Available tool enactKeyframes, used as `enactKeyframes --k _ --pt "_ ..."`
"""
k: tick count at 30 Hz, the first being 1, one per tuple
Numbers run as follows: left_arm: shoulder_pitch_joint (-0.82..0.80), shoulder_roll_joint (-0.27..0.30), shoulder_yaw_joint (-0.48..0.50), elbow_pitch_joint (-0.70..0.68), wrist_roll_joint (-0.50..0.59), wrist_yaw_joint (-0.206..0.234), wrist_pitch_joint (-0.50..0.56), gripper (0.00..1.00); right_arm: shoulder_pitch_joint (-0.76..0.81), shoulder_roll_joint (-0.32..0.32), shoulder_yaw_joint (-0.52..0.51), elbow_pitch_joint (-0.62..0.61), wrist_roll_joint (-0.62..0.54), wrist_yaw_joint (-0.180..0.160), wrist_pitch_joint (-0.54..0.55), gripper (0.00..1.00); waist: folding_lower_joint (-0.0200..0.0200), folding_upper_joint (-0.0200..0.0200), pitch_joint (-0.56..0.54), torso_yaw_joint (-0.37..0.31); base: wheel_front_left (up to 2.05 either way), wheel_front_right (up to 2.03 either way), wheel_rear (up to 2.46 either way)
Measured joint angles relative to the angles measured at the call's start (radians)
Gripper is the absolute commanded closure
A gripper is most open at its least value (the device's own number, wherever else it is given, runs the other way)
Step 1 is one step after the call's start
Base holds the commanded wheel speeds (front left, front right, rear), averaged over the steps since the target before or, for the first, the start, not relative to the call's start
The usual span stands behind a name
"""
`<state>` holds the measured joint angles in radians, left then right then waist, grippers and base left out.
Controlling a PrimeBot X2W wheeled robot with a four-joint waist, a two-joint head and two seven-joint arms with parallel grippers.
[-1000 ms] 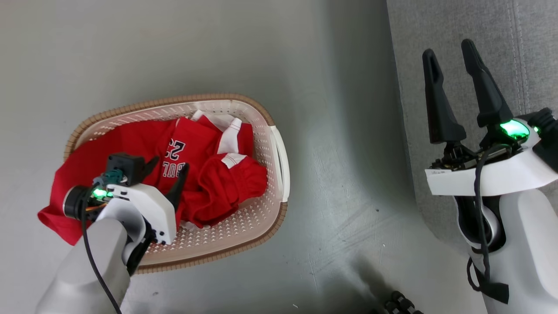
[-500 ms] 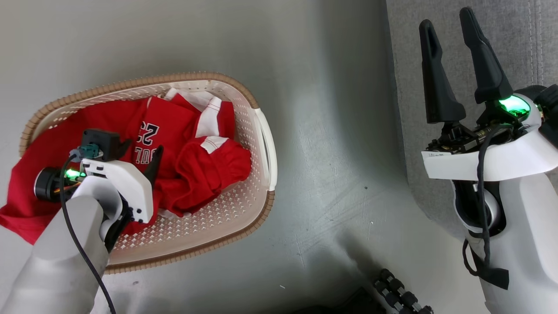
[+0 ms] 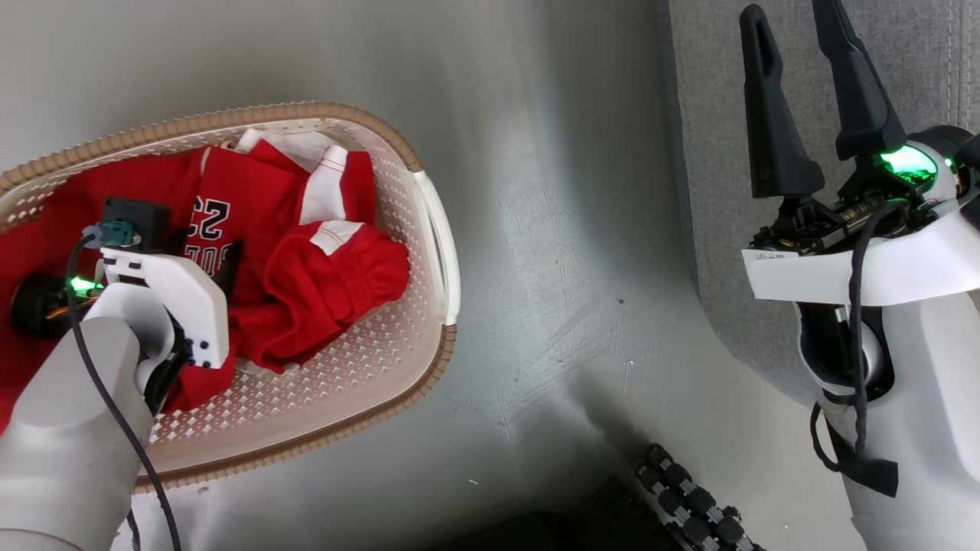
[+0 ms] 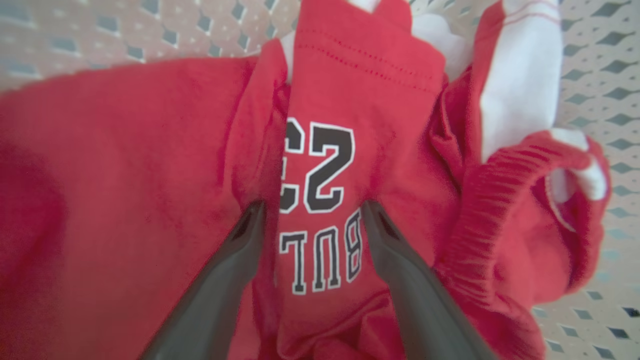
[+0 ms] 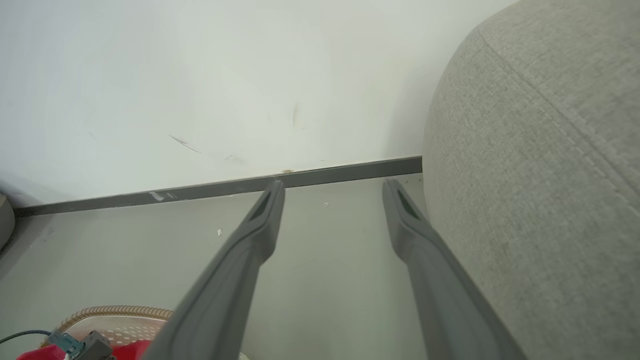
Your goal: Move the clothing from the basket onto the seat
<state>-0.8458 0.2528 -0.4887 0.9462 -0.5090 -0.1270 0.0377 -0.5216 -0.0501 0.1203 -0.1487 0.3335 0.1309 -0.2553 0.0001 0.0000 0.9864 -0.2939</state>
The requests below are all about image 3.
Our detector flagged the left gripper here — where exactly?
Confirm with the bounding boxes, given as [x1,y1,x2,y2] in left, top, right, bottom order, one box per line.
[10,240,246,370]

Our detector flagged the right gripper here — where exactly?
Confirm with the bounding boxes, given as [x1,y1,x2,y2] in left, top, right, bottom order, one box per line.
[738,0,964,255]

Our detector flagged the red basketball jersey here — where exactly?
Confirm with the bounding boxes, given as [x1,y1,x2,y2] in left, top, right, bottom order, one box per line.
[0,145,311,433]

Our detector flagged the white perforated plastic laundry basket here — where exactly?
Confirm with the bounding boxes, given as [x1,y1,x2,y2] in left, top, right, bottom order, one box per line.
[0,101,462,492]

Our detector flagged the red shorts with white stripe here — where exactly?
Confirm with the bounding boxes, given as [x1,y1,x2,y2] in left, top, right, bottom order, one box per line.
[230,129,411,376]

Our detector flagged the grey fabric sofa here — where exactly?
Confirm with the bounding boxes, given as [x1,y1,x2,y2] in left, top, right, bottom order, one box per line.
[657,0,980,406]

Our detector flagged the black roller wheel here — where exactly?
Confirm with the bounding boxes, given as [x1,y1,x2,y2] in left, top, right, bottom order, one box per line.
[632,444,765,551]

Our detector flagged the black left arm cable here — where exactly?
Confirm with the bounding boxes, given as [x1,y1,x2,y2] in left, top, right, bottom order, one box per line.
[66,226,183,551]

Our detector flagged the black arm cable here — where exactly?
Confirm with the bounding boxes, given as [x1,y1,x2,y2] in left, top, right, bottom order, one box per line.
[809,199,912,498]
[66,226,183,551]

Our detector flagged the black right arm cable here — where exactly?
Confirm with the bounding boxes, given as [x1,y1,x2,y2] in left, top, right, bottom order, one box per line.
[809,199,912,498]

